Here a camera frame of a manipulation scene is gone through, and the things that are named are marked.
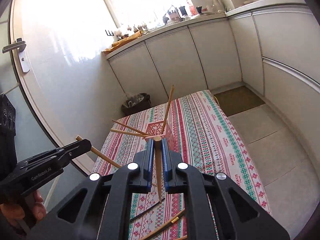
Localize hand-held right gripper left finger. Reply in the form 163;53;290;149
26;139;155;240

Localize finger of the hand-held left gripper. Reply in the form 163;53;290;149
17;139;92;170

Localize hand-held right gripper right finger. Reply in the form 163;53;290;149
161;139;290;240

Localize pink perforated holder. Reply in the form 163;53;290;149
144;121;177;153

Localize dark chopstick with gold band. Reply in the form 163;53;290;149
129;197;165;222
145;208;187;239

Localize person's left hand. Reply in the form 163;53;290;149
0;190;47;233

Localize striped patterned tablecloth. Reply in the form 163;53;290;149
94;90;272;240

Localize dark trash bin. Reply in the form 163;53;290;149
122;93;152;116

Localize white door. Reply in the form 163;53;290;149
10;0;125;175

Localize brown floor mat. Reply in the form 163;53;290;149
213;85;265;117

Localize white kitchen cabinets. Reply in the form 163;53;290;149
107;0;320;140

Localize utensil block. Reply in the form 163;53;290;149
167;5;182;20

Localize window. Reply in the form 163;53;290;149
99;0;200;29

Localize white kitchen countertop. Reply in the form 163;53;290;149
102;0;308;60

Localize metal door handle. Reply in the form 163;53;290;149
2;38;31;73

